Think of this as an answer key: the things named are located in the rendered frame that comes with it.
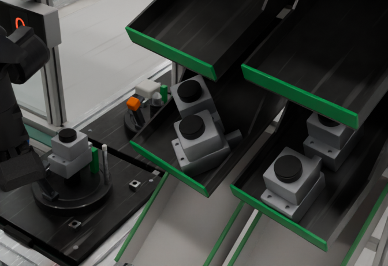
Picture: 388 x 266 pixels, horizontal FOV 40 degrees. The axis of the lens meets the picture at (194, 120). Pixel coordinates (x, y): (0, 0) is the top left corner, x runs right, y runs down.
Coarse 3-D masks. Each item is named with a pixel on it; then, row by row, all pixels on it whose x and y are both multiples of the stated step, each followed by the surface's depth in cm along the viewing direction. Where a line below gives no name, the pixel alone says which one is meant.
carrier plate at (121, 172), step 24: (120, 168) 103; (0, 192) 96; (24, 192) 96; (120, 192) 97; (144, 192) 98; (0, 216) 91; (24, 216) 91; (48, 216) 92; (72, 216) 92; (96, 216) 92; (120, 216) 92; (48, 240) 87; (72, 240) 87; (96, 240) 88; (72, 264) 85
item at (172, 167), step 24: (192, 72) 74; (240, 72) 75; (216, 96) 74; (240, 96) 72; (264, 96) 65; (168, 120) 73; (240, 120) 70; (264, 120) 67; (144, 144) 72; (168, 144) 71; (240, 144) 65; (168, 168) 67; (216, 168) 67
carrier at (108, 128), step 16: (144, 80) 127; (144, 96) 125; (160, 96) 111; (112, 112) 119; (128, 112) 115; (144, 112) 116; (96, 128) 114; (112, 128) 114; (128, 128) 111; (96, 144) 110; (112, 144) 109; (128, 144) 109; (128, 160) 107; (144, 160) 105
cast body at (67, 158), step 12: (60, 132) 91; (72, 132) 91; (60, 144) 90; (72, 144) 90; (84, 144) 92; (48, 156) 92; (60, 156) 92; (72, 156) 90; (84, 156) 93; (60, 168) 91; (72, 168) 91
